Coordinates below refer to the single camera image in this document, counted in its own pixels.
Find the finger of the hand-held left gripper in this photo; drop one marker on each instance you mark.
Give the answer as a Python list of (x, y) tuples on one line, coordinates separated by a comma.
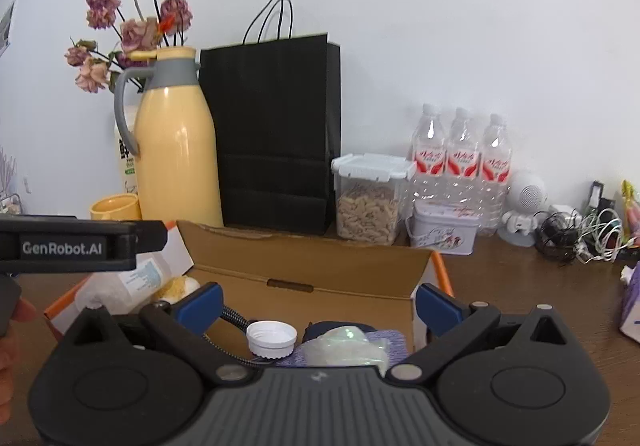
[(150, 233)]

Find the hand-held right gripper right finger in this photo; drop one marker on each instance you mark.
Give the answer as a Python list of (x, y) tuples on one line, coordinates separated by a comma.
[(435, 308)]

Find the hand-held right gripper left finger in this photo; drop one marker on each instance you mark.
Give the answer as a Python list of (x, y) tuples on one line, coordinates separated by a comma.
[(202, 308)]

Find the purple fabric pouch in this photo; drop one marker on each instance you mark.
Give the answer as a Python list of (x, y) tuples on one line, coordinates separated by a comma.
[(395, 341)]

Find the white padded packet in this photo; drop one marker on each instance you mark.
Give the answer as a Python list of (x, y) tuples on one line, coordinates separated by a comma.
[(102, 293)]

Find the white ribbed bottle cap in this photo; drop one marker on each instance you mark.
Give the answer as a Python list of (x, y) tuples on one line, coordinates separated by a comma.
[(272, 336)]

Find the clear iridescent plastic bag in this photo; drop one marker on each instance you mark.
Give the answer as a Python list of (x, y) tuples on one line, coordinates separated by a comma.
[(345, 346)]

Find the navy case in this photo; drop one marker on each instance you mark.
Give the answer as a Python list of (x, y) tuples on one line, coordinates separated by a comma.
[(320, 328)]

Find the red cardboard box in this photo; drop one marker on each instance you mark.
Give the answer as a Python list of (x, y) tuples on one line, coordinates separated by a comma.
[(310, 256)]

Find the person's left hand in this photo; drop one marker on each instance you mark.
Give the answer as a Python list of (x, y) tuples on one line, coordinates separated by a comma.
[(7, 376)]

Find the yellow mug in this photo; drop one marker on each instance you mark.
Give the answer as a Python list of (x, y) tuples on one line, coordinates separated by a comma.
[(115, 207)]

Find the white milk carton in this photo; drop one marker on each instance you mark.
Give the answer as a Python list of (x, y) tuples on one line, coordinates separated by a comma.
[(127, 161)]

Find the white printed tin box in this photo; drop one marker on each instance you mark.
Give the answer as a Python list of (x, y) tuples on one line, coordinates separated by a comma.
[(440, 231)]

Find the yellow thermos jug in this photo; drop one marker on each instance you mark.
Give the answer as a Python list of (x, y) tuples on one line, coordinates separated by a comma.
[(175, 151)]

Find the clear food container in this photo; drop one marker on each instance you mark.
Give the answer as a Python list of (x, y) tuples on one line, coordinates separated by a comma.
[(367, 211)]

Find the white robot speaker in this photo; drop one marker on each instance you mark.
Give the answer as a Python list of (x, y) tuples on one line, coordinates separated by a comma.
[(525, 196)]

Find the black paper bag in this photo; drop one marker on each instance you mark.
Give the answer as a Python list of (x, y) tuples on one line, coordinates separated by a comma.
[(275, 136)]

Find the clear water bottle red label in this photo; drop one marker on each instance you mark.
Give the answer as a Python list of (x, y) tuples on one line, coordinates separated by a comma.
[(428, 146), (496, 161), (462, 151)]

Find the purple tissue pack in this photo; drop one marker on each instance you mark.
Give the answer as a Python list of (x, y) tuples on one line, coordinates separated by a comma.
[(631, 306)]

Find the black charger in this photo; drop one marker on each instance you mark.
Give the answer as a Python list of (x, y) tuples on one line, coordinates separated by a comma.
[(597, 198)]

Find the dried pink rose bouquet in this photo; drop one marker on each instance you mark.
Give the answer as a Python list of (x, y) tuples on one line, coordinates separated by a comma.
[(137, 34)]

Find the colourful snack packet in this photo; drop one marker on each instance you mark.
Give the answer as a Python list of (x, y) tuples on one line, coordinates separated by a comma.
[(631, 211)]

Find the wall notice sheet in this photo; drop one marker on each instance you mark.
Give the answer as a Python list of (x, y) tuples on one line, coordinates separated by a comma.
[(6, 26)]

